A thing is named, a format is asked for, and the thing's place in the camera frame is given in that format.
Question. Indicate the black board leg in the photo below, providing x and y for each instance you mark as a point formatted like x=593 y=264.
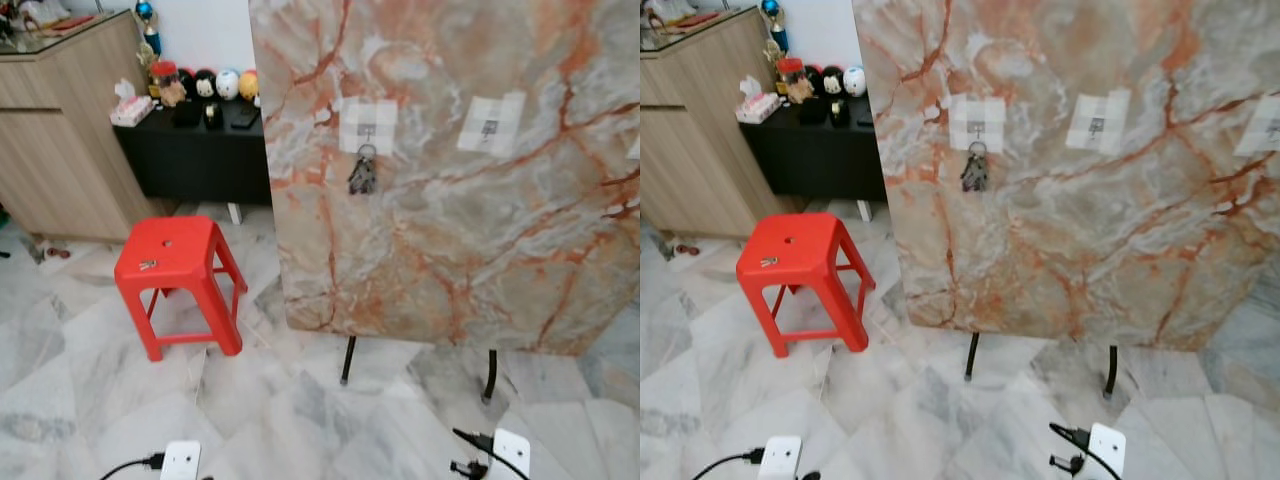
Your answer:
x=347 y=360
x=1111 y=372
x=489 y=375
x=971 y=357

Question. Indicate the orange veined marble board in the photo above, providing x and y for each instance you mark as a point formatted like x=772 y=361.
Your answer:
x=1080 y=240
x=450 y=240

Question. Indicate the small red floor object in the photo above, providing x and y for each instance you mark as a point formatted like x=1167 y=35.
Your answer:
x=684 y=249
x=57 y=253

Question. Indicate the red plastic stool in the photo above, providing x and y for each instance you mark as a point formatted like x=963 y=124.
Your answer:
x=812 y=270
x=190 y=272

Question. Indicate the white console foot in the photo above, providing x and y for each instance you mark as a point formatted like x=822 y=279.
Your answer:
x=234 y=213
x=865 y=210

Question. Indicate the light wooden cabinet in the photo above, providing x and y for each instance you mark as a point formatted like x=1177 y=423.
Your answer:
x=60 y=150
x=690 y=150

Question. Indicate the black low console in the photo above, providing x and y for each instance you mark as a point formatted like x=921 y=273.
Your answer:
x=190 y=165
x=820 y=160

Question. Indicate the black tape dispenser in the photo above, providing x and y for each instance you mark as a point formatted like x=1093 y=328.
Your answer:
x=839 y=113
x=213 y=116

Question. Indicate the black pouch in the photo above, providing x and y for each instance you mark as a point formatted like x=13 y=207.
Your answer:
x=812 y=110
x=186 y=113

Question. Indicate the white round plush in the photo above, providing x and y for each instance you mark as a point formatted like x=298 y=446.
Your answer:
x=228 y=84
x=855 y=80

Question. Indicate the yellow round plush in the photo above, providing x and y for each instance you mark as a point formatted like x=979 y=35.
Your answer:
x=249 y=85

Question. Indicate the black mouse plush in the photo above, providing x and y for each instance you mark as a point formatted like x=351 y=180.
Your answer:
x=832 y=80
x=205 y=85

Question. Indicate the pink tissue pack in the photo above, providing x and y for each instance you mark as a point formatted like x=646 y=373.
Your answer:
x=757 y=105
x=130 y=110

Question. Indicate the red lidded clear jar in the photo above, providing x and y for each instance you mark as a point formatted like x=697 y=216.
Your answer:
x=167 y=85
x=795 y=80

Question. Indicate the white ceramic figurine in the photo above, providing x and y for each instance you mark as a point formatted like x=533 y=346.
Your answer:
x=40 y=12
x=665 y=10

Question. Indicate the red packet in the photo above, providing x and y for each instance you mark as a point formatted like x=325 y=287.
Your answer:
x=75 y=21
x=697 y=17

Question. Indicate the small gold trophy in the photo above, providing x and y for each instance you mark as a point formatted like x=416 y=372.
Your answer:
x=774 y=52
x=149 y=58

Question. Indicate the blue gold trophy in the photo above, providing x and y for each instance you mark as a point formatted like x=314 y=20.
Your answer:
x=145 y=12
x=770 y=12

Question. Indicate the clear adhesive wall hook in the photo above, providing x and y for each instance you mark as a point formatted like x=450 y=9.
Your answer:
x=367 y=122
x=977 y=121
x=1097 y=122
x=492 y=124
x=1260 y=138

